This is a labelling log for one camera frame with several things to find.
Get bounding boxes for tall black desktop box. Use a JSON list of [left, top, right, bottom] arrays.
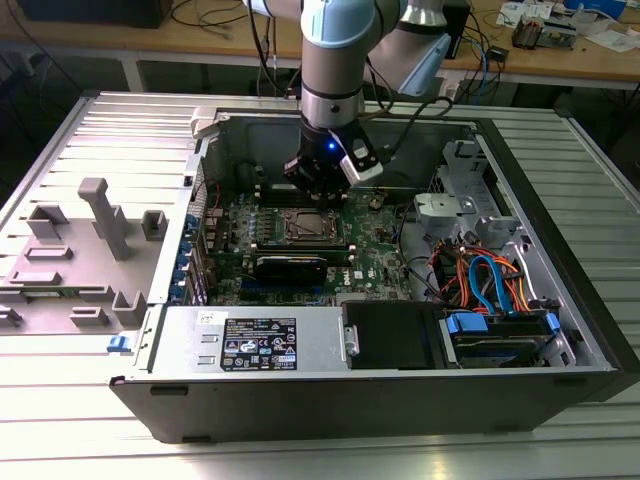
[[443, 0, 472, 61]]

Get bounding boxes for orange red power wires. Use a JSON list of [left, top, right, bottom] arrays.
[[429, 239, 540, 316]]

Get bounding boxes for open black PC case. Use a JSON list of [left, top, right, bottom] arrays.
[[108, 106, 640, 446]]

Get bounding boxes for silver metal disk bay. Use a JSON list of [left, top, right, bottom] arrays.
[[413, 138, 584, 370]]

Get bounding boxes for white printed leaflet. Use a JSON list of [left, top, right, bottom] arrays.
[[496, 0, 555, 27]]

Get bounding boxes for silver latch handle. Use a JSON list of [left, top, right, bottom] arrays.
[[339, 323, 361, 357]]

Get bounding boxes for white paper sheets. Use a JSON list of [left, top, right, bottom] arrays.
[[583, 28, 640, 55]]

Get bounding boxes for green Dell motherboard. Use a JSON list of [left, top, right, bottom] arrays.
[[202, 187, 419, 307]]

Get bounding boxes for silver topped CPU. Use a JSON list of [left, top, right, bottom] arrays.
[[293, 213, 330, 240]]

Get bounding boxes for black camera cable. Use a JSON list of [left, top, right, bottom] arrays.
[[364, 54, 455, 164]]

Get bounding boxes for grey plastic bracket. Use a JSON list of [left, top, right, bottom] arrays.
[[412, 192, 462, 232]]

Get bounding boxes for thin red wire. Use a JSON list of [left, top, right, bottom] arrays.
[[195, 178, 222, 214]]

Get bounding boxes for copper finned cooler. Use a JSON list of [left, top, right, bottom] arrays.
[[512, 13, 545, 51]]

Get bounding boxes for blue data wire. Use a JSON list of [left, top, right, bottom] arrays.
[[468, 254, 507, 317]]

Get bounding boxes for large black box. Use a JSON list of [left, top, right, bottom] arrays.
[[18, 0, 175, 30]]

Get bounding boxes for blue network cable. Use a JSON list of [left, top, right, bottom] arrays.
[[469, 37, 491, 99]]

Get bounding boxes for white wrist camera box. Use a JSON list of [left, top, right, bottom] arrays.
[[339, 130, 385, 185]]

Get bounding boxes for grey parts rack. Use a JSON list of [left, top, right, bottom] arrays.
[[0, 177, 169, 337]]

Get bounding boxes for black power supply label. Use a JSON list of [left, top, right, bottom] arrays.
[[221, 317, 299, 372]]

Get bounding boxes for metal rear port block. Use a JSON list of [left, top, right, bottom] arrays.
[[202, 207, 227, 251]]

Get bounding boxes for grey power supply unit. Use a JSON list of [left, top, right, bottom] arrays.
[[148, 304, 351, 375]]

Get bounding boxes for black RAM slot bank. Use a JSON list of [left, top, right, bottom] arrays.
[[254, 182, 301, 207], [251, 239, 355, 267]]

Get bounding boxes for wooden lab desk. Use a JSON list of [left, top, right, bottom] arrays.
[[0, 0, 640, 94]]

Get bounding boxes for hard disk in blue carrier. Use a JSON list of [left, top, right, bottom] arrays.
[[438, 309, 562, 370]]

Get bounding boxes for grey electronic device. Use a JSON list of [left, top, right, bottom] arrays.
[[542, 17, 590, 52]]

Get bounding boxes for metal socket cover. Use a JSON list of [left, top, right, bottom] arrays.
[[284, 208, 343, 246]]

